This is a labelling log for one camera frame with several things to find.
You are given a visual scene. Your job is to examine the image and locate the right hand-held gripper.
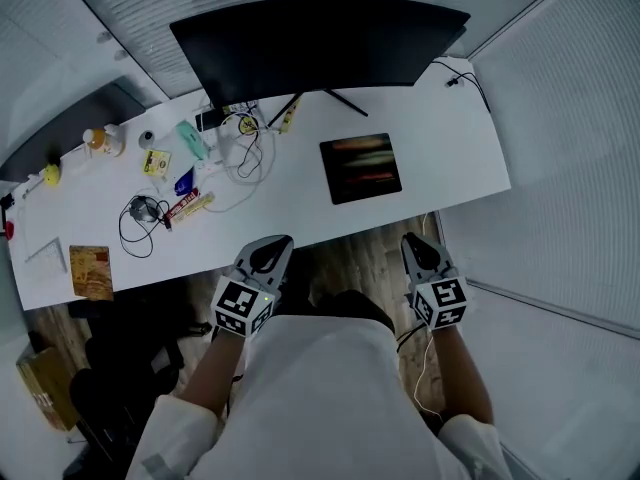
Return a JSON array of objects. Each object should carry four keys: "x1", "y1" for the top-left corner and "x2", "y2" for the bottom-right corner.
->
[{"x1": 400, "y1": 231, "x2": 471, "y2": 332}]

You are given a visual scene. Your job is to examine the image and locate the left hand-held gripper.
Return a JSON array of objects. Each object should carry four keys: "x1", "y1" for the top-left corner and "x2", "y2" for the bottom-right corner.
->
[{"x1": 209, "y1": 234, "x2": 295, "y2": 339}]

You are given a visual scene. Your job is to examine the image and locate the dark streaked mouse pad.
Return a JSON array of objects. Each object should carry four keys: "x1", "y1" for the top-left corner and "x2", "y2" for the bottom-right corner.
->
[{"x1": 318, "y1": 132, "x2": 404, "y2": 206}]

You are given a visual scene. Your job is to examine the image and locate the person's left forearm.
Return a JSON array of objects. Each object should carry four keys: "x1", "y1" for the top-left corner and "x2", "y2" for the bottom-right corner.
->
[{"x1": 174, "y1": 325, "x2": 251, "y2": 419}]

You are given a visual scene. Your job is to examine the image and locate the person's right forearm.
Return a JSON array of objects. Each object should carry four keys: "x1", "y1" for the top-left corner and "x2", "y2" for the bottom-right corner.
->
[{"x1": 429, "y1": 323, "x2": 496, "y2": 427}]

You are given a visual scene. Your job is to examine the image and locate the brown patterned booklet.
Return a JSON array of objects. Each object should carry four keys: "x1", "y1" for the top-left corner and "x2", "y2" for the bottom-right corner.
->
[{"x1": 68, "y1": 244, "x2": 115, "y2": 302}]

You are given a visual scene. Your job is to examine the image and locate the person's black trousers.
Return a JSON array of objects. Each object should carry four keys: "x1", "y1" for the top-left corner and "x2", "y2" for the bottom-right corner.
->
[{"x1": 287, "y1": 247, "x2": 396, "y2": 337}]

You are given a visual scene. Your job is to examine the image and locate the yellow snack bar packet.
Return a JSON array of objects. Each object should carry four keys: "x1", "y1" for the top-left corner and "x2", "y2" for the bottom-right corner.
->
[{"x1": 172, "y1": 191, "x2": 217, "y2": 225}]

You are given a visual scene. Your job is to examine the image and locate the person's white shirt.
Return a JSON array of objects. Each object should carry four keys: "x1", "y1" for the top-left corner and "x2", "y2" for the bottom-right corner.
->
[{"x1": 124, "y1": 312, "x2": 516, "y2": 480}]

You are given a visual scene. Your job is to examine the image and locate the black office chair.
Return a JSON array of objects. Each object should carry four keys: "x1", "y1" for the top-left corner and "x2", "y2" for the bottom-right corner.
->
[{"x1": 67, "y1": 287, "x2": 214, "y2": 464}]

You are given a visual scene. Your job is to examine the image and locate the blue packet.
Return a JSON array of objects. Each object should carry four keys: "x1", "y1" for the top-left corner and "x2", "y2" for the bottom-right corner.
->
[{"x1": 173, "y1": 167, "x2": 196, "y2": 197}]

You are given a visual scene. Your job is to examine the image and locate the yellow card packet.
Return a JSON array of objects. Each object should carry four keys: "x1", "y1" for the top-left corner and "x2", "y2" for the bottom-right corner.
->
[{"x1": 142, "y1": 148, "x2": 173, "y2": 178}]

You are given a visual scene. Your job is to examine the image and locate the mint green case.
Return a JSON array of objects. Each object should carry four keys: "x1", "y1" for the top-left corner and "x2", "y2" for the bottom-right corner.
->
[{"x1": 174, "y1": 120, "x2": 210, "y2": 162}]

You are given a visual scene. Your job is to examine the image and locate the black phone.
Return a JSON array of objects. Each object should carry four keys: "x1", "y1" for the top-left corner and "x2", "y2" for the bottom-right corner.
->
[{"x1": 194, "y1": 108, "x2": 226, "y2": 133}]

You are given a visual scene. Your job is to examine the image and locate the yellow stick packet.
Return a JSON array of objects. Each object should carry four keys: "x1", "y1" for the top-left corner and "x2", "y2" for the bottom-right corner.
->
[{"x1": 278, "y1": 98, "x2": 303, "y2": 135}]

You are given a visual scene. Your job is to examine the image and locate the white keypad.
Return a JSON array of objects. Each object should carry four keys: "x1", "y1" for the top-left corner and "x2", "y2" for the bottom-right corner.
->
[{"x1": 24, "y1": 236, "x2": 69, "y2": 277}]

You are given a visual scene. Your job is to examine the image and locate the cardboard box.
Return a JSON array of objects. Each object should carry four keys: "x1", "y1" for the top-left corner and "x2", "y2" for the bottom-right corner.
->
[{"x1": 15, "y1": 346, "x2": 81, "y2": 432}]

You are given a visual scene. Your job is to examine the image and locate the black monitor stand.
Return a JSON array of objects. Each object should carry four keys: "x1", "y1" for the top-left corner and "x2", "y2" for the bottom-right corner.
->
[{"x1": 266, "y1": 87, "x2": 370, "y2": 129}]

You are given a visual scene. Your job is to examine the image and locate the orange juice bottle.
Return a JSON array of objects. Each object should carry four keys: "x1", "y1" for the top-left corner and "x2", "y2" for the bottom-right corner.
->
[{"x1": 82, "y1": 126, "x2": 114, "y2": 157}]

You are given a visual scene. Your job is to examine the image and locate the small white gadget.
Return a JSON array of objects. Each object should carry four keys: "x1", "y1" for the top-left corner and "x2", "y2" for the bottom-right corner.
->
[{"x1": 22, "y1": 172, "x2": 46, "y2": 199}]

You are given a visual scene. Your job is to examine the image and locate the dark grey desk partition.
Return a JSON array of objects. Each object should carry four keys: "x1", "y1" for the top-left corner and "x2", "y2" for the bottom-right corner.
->
[{"x1": 0, "y1": 81, "x2": 149, "y2": 183}]

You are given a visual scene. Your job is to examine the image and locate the black curved monitor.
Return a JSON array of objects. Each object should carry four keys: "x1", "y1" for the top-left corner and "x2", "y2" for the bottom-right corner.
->
[{"x1": 168, "y1": 0, "x2": 472, "y2": 109}]

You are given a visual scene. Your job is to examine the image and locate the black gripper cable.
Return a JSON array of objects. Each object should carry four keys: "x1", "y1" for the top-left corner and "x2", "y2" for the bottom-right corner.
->
[{"x1": 396, "y1": 320, "x2": 426, "y2": 353}]

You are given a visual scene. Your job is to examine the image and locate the white floor cable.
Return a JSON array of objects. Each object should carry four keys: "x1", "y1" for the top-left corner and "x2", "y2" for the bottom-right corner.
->
[{"x1": 412, "y1": 211, "x2": 446, "y2": 419}]

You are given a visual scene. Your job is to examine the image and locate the black desk cable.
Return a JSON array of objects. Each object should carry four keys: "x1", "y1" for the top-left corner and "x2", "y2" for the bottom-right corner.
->
[{"x1": 236, "y1": 126, "x2": 265, "y2": 179}]

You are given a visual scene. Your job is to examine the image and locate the grey wired mouse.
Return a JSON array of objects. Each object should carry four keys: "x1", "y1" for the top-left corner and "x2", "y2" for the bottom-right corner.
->
[{"x1": 118, "y1": 194, "x2": 172, "y2": 259}]

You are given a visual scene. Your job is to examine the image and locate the white desk cable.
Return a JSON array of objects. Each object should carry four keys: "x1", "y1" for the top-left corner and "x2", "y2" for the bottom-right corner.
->
[{"x1": 199, "y1": 112, "x2": 277, "y2": 214}]

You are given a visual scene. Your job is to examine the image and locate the black cable with plug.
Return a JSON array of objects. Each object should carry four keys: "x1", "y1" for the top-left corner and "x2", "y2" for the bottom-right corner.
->
[{"x1": 432, "y1": 59, "x2": 492, "y2": 114}]

